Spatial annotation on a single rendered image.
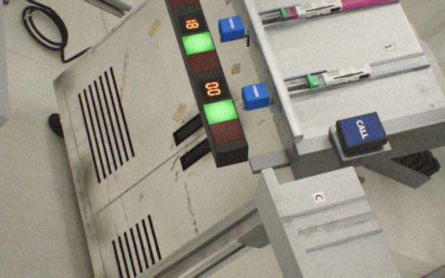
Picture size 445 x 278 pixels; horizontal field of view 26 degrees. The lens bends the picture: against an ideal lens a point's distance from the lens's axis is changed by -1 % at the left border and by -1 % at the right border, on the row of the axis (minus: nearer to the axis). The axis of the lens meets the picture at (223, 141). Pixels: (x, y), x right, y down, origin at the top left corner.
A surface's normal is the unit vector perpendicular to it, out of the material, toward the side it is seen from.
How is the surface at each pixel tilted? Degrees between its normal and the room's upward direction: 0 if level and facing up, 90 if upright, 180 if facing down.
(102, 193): 90
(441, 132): 90
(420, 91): 48
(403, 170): 90
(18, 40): 0
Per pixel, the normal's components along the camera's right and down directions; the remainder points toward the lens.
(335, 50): 0.00, -0.54
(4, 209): 0.72, -0.52
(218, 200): -0.65, -0.26
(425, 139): 0.26, 0.81
